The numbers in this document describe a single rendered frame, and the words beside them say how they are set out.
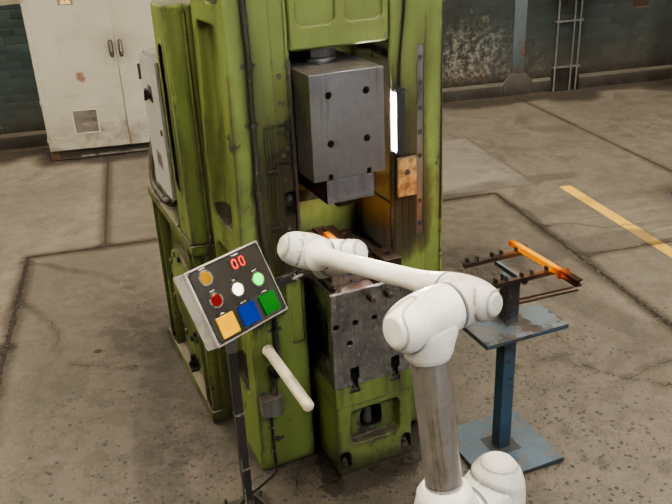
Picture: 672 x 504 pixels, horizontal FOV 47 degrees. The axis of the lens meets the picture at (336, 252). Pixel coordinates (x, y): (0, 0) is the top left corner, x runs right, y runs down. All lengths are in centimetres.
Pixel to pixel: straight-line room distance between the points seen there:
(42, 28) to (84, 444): 501
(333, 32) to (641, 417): 234
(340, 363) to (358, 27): 133
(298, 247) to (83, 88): 608
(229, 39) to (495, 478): 168
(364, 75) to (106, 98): 556
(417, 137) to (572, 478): 162
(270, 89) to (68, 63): 541
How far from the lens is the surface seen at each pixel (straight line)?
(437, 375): 197
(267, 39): 285
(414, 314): 187
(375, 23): 302
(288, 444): 358
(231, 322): 270
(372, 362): 327
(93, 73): 817
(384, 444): 356
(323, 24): 293
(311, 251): 228
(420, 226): 335
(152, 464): 377
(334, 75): 282
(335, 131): 286
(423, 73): 316
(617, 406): 410
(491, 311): 198
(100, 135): 831
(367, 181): 298
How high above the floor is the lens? 233
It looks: 25 degrees down
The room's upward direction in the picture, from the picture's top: 3 degrees counter-clockwise
